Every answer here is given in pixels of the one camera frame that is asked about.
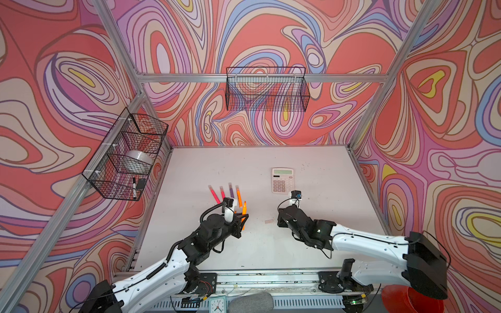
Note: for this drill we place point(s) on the black wire basket wall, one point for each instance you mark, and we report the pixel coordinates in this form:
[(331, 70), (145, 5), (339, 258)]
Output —
[(267, 89), (112, 175)]

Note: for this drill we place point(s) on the pink pen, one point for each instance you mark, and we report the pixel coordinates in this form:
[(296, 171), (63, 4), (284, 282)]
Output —
[(222, 192), (214, 194)]

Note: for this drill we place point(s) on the purple pen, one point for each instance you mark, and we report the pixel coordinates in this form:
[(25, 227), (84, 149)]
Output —
[(231, 190)]

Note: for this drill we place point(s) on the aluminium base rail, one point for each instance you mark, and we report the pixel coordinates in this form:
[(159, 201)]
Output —
[(291, 290)]

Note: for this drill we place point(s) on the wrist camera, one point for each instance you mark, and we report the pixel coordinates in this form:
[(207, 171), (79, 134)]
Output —
[(229, 210), (296, 195)]

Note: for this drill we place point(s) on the silver tape roll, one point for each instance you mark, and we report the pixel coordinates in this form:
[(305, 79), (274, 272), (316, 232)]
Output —
[(140, 156)]

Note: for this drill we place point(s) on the small white clock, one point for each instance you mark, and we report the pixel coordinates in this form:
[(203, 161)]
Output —
[(218, 305)]

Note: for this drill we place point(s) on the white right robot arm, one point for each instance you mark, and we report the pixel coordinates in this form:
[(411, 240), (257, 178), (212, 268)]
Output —
[(412, 261)]

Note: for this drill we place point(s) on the pink desk calculator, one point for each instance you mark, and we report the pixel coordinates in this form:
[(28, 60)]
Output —
[(282, 180)]

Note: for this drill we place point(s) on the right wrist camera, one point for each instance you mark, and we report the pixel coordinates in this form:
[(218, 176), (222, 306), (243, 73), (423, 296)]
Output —
[(296, 195)]

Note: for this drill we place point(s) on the black wire basket back wall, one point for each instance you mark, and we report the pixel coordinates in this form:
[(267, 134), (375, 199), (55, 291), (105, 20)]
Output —
[(267, 89)]

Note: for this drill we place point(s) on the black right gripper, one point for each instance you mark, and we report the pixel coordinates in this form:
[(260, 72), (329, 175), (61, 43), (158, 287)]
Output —
[(281, 222)]

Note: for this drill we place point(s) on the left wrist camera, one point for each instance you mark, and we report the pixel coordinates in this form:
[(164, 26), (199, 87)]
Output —
[(229, 210)]

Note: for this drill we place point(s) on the black wire basket left wall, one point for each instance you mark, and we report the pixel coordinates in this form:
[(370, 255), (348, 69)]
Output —
[(112, 175)]

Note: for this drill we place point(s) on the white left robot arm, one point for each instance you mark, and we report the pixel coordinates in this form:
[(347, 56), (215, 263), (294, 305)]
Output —
[(174, 274)]

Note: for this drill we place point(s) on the red bucket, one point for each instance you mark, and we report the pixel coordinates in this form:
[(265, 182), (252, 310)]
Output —
[(403, 299)]

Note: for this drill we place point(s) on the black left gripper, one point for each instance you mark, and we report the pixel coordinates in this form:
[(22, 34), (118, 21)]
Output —
[(235, 227)]

